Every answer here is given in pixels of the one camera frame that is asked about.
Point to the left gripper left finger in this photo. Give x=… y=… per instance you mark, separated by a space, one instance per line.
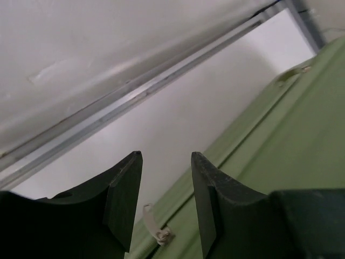
x=96 y=216

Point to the metal zipper pull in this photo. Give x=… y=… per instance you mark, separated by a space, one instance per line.
x=163 y=236

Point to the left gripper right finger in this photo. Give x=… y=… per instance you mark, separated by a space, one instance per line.
x=230 y=215

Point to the green hard-shell suitcase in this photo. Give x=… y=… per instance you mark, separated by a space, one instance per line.
x=290 y=137

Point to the aluminium front rail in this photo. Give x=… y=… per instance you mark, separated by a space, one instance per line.
x=35 y=154

